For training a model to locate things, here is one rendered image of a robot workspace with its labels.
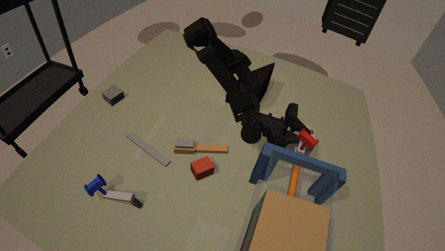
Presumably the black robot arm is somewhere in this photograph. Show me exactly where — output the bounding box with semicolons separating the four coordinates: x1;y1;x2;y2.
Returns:
183;17;284;147

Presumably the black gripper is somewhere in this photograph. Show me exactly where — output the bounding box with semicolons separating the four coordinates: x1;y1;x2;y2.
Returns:
262;103;311;148

